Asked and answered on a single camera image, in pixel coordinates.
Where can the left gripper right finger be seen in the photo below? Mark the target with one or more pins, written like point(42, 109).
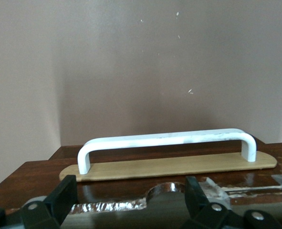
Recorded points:
point(198, 200)

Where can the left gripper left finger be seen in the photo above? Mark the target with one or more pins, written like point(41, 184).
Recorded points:
point(62, 198)

